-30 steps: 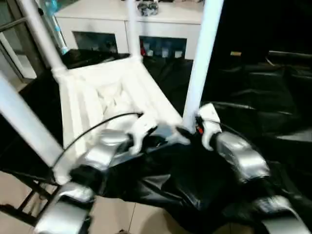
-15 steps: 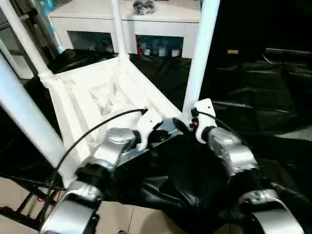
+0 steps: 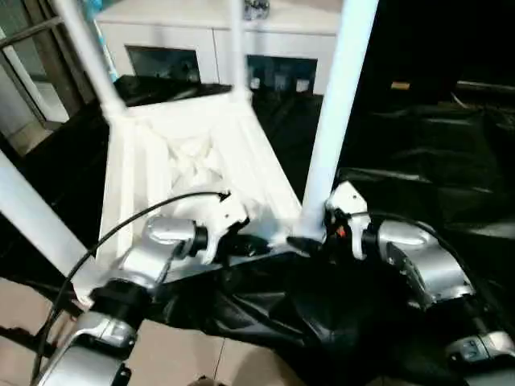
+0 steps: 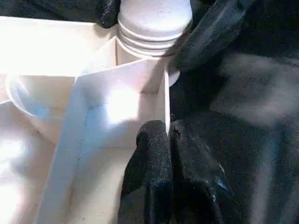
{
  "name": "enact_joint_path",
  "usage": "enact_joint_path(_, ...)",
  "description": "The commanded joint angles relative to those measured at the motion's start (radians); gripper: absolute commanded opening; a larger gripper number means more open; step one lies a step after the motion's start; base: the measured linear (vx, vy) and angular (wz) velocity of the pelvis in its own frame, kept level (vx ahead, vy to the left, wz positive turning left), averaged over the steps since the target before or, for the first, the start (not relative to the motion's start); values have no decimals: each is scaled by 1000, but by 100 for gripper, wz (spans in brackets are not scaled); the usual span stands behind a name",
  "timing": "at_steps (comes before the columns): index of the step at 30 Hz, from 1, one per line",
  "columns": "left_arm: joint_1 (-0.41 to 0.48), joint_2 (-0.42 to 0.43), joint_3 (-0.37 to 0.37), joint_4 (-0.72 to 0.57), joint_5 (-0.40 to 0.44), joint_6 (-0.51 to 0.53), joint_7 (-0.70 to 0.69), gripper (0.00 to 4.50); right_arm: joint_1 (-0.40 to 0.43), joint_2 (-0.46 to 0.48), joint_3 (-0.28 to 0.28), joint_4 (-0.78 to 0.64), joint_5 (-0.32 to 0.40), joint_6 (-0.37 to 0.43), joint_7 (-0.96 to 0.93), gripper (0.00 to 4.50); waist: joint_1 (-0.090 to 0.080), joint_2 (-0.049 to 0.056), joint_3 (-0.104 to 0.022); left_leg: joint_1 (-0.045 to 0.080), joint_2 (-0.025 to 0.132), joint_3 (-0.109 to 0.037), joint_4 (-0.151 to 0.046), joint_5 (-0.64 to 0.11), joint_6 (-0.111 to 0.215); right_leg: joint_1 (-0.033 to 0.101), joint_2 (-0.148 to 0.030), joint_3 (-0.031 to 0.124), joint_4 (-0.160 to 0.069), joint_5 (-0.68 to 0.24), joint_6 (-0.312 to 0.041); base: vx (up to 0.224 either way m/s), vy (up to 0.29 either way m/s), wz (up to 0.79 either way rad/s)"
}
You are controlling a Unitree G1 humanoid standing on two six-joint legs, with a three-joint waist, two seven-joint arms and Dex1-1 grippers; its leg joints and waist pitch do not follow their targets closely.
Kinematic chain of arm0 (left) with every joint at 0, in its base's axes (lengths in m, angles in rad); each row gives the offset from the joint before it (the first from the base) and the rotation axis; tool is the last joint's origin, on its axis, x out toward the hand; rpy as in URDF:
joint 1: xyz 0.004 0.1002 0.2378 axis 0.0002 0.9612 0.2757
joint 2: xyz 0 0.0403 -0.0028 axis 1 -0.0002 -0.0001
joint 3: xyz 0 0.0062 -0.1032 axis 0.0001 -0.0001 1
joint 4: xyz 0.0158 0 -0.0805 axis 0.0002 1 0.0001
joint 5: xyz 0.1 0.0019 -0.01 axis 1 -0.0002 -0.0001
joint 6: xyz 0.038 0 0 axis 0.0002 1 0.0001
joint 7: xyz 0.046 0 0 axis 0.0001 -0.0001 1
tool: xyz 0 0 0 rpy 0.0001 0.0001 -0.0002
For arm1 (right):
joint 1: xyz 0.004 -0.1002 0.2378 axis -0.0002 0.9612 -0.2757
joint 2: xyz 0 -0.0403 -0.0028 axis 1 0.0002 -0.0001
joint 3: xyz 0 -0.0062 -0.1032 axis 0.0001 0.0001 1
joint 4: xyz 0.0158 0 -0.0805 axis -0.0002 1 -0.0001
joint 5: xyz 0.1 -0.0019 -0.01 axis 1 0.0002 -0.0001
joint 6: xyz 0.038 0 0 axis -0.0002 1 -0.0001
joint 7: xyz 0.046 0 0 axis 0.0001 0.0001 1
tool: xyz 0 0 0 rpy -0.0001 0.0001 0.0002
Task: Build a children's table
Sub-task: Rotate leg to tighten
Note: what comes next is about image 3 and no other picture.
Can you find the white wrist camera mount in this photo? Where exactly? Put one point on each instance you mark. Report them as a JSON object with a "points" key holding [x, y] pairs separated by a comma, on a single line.
{"points": [[346, 197], [225, 213]]}

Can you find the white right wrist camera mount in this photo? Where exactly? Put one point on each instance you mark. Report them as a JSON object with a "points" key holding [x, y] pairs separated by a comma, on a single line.
{"points": [[346, 197]]}

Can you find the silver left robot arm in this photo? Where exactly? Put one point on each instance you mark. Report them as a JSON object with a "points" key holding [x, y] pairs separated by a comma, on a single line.
{"points": [[153, 257]]}

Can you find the black bundle in clear bag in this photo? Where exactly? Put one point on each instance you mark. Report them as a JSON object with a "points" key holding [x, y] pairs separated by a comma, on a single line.
{"points": [[257, 10]]}

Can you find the small tan label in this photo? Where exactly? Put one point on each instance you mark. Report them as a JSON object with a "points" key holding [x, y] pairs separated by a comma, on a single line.
{"points": [[400, 85]]}

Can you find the black folding table frame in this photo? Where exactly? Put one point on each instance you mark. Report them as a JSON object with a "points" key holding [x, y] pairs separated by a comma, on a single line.
{"points": [[16, 335]]}

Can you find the white plastic table top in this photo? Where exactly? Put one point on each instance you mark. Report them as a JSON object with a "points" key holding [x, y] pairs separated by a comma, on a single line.
{"points": [[133, 181]]}

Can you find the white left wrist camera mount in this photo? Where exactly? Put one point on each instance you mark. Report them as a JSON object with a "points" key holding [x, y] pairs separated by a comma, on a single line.
{"points": [[225, 213]]}

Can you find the grey metal tripod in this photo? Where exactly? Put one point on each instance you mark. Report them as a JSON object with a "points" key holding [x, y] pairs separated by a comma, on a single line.
{"points": [[48, 60]]}

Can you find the white glass-door cabinet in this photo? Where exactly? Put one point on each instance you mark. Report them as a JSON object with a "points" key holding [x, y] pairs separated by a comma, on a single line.
{"points": [[161, 34]]}

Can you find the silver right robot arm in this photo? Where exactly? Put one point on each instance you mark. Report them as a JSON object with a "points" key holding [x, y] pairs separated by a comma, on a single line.
{"points": [[434, 265]]}

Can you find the black fabric backdrop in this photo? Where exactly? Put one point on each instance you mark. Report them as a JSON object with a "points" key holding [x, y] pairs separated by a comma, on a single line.
{"points": [[442, 36]]}

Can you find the teal printed plastic sheet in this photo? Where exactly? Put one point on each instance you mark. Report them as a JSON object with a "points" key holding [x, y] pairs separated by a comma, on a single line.
{"points": [[96, 5]]}

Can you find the black plastic mat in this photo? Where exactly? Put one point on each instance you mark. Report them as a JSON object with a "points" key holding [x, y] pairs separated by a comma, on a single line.
{"points": [[422, 161]]}

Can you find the dark horizontal bar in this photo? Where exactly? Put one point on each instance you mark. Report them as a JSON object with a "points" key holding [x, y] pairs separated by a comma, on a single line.
{"points": [[487, 85]]}

